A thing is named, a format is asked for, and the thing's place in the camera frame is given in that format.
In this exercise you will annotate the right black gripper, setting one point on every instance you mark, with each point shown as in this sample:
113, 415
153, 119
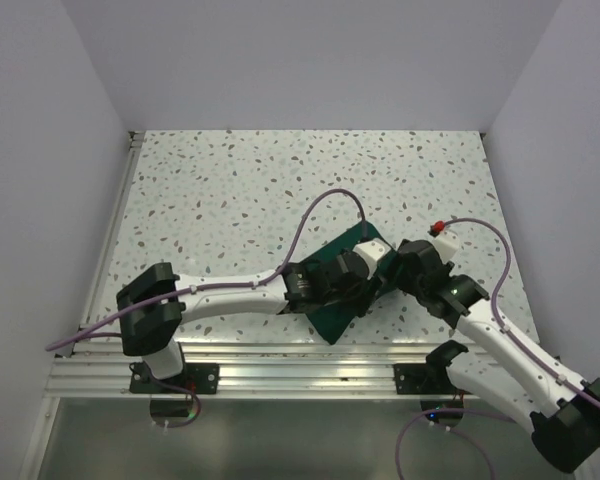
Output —
403, 283

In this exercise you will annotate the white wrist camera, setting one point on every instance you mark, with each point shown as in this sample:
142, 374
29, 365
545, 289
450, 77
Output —
372, 253
445, 240

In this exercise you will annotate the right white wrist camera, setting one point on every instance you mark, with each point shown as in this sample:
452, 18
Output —
445, 240

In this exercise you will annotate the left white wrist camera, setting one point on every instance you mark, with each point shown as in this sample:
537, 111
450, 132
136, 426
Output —
372, 253

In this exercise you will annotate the aluminium left side rail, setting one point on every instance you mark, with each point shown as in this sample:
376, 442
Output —
136, 140

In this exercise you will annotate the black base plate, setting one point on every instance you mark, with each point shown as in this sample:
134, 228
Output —
199, 378
429, 377

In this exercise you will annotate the green surgical cloth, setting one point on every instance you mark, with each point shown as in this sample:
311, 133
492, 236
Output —
332, 324

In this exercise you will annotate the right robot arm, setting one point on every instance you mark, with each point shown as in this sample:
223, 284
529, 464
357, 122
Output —
559, 408

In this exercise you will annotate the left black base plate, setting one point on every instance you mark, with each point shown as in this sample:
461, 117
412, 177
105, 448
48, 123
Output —
199, 378

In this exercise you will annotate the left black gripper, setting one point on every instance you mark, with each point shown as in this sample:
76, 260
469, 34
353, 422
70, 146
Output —
370, 295

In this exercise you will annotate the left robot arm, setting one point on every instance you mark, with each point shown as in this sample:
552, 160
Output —
159, 301

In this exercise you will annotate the aluminium front rail frame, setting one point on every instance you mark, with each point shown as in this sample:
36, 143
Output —
99, 369

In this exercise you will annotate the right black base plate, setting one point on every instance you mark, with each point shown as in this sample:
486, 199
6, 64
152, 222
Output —
429, 377

